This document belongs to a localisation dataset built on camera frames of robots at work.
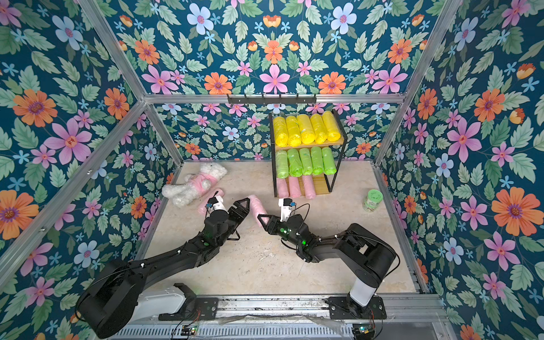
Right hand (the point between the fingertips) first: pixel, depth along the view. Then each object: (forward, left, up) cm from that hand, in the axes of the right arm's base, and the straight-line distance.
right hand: (260, 217), depth 81 cm
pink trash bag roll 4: (+3, +1, +2) cm, 4 cm away
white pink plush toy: (+14, +37, -5) cm, 40 cm away
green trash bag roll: (+22, -8, +7) cm, 25 cm away
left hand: (+5, +4, +3) cm, 7 cm away
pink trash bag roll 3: (+23, -21, -11) cm, 33 cm away
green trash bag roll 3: (+25, -18, +7) cm, 32 cm away
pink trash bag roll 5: (+14, +31, -11) cm, 36 cm away
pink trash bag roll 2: (+23, -13, -10) cm, 28 cm away
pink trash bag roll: (+22, -7, -9) cm, 25 cm away
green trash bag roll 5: (+24, -28, +6) cm, 37 cm away
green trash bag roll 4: (+25, -23, +7) cm, 34 cm away
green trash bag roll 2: (+23, -13, +7) cm, 28 cm away
